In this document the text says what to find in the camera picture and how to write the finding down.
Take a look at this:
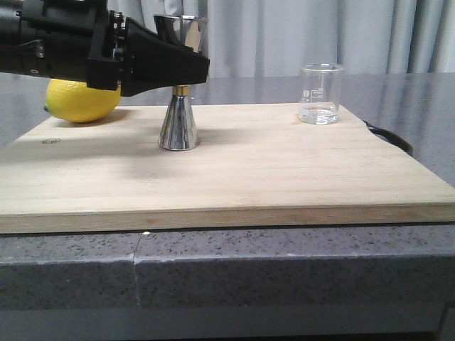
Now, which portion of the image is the steel jigger measuring cup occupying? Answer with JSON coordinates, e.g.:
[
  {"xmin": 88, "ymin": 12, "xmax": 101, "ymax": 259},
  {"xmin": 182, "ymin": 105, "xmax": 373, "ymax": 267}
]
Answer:
[{"xmin": 154, "ymin": 15, "xmax": 208, "ymax": 151}]

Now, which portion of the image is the wooden cutting board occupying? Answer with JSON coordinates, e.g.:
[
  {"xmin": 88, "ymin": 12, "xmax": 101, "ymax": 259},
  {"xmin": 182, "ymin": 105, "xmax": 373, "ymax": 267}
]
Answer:
[{"xmin": 1, "ymin": 104, "xmax": 454, "ymax": 234}]

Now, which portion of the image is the clear glass beaker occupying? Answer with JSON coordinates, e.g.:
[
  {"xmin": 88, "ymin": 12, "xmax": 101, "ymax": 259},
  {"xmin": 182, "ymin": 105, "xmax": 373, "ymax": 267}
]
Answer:
[{"xmin": 298, "ymin": 63, "xmax": 345, "ymax": 125}]

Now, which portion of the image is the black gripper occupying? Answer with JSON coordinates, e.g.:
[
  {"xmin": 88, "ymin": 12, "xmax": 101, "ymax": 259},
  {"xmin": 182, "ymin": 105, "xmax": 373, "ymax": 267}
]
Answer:
[{"xmin": 1, "ymin": 1, "xmax": 210, "ymax": 97}]

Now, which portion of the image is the grey curtain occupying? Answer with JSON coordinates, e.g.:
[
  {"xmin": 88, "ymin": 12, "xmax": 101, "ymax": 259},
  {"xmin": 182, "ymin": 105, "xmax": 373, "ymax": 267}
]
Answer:
[{"xmin": 107, "ymin": 1, "xmax": 454, "ymax": 77}]

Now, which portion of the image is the yellow lemon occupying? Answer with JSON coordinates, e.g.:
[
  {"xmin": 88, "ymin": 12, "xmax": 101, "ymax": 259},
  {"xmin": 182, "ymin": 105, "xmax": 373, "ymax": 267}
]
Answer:
[{"xmin": 44, "ymin": 79, "xmax": 121, "ymax": 123}]

